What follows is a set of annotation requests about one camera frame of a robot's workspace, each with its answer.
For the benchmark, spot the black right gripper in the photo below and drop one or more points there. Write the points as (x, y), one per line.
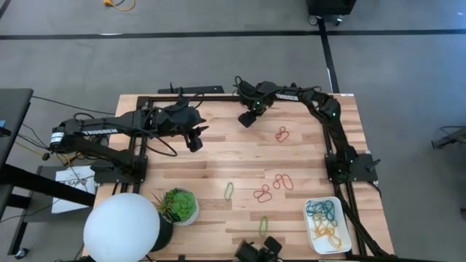
(258, 96)

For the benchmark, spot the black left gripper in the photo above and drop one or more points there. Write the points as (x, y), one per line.
(180, 118)

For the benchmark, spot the green rubber band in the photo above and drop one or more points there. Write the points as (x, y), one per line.
(225, 192)
(260, 227)

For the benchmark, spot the teal rubber band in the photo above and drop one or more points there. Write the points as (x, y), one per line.
(309, 207)
(316, 214)
(333, 218)
(327, 213)
(325, 203)

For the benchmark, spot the yellow rubber band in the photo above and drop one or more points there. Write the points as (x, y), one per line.
(329, 233)
(320, 223)
(336, 242)
(317, 233)

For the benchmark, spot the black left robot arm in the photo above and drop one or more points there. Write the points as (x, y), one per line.
(109, 125)

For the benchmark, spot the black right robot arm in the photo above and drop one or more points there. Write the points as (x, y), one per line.
(327, 109)

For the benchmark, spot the white plastic bin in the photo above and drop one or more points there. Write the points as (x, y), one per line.
(316, 244)

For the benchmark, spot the red rubber band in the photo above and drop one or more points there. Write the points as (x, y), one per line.
(263, 193)
(281, 134)
(283, 179)

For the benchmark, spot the succulent in patterned pot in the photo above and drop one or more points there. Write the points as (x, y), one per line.
(180, 205)

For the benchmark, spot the black cart base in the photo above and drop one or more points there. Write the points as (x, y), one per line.
(331, 7)

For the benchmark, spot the white globe lamp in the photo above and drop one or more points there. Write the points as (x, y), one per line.
(122, 227)

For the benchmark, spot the black device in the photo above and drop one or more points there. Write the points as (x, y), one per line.
(255, 253)

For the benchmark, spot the white paper sheet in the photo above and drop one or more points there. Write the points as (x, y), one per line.
(73, 196)

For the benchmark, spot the black round plug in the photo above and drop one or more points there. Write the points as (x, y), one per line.
(46, 156)

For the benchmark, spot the black desk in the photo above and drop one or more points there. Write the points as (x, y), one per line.
(14, 120)

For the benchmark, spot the black floor stand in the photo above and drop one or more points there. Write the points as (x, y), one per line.
(449, 140)

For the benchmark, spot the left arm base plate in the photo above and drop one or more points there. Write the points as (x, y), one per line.
(109, 177)

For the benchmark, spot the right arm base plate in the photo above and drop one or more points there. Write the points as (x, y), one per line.
(364, 171)

